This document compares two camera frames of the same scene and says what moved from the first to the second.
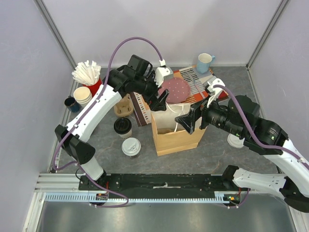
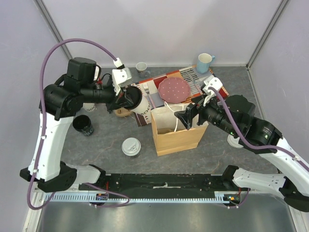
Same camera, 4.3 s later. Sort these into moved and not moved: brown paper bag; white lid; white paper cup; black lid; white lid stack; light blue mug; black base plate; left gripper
Moved: white paper cup; left gripper; black lid
Not moved: light blue mug; black base plate; brown paper bag; white lid; white lid stack
